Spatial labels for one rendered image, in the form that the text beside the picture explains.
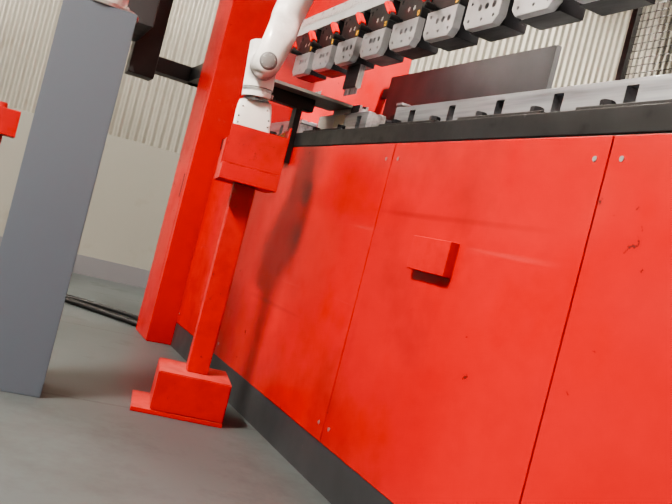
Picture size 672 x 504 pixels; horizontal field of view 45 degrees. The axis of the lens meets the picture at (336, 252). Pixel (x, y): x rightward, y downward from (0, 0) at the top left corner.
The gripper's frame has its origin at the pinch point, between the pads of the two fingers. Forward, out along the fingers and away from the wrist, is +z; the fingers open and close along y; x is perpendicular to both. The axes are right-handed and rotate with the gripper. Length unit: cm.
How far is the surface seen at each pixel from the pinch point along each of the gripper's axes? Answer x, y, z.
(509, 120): 83, -40, -9
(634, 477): 131, -45, 42
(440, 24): 24, -41, -40
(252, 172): 4.9, -1.8, 4.5
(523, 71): -26, -87, -46
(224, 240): -2.1, 2.0, 24.1
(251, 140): 4.9, -0.1, -3.9
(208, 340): -2, 2, 52
